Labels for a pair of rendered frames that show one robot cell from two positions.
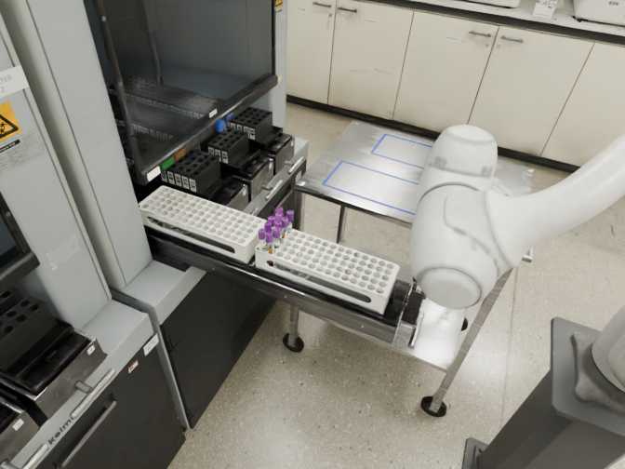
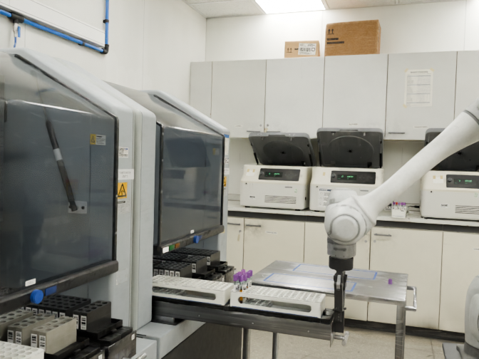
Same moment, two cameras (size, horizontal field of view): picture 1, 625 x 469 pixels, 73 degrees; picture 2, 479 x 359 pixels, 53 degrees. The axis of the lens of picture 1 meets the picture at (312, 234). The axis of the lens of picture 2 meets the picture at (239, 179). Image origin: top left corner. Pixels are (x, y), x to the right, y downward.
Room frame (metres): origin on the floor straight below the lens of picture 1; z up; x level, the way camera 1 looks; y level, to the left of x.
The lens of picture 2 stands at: (-0.89, 0.16, 1.29)
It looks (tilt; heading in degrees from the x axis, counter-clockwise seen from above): 2 degrees down; 358
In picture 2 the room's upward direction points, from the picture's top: 2 degrees clockwise
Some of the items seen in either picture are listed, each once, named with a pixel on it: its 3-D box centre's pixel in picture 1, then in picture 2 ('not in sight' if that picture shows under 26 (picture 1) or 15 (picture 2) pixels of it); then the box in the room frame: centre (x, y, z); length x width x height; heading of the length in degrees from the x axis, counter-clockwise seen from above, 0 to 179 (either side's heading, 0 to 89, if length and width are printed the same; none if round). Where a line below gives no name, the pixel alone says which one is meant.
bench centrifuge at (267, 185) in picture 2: not in sight; (281, 169); (3.30, -0.36, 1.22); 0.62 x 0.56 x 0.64; 158
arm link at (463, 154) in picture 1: (457, 180); (342, 213); (0.56, -0.22, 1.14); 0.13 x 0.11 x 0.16; 168
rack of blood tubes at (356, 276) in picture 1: (325, 267); (277, 301); (0.64, -0.03, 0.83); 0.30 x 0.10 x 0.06; 69
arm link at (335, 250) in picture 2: not in sight; (341, 247); (0.57, -0.22, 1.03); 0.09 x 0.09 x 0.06
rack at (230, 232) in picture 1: (202, 223); (189, 290); (0.75, 0.26, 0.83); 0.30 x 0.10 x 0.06; 69
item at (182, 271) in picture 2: (206, 175); (183, 273); (0.93, 0.29, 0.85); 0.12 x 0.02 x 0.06; 160
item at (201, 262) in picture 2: (235, 149); (199, 266); (1.07, 0.24, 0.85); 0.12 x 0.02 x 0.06; 159
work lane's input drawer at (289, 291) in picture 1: (270, 264); (237, 313); (0.69, 0.09, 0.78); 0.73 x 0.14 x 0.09; 69
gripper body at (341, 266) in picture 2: not in sight; (341, 271); (0.57, -0.22, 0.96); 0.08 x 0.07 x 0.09; 159
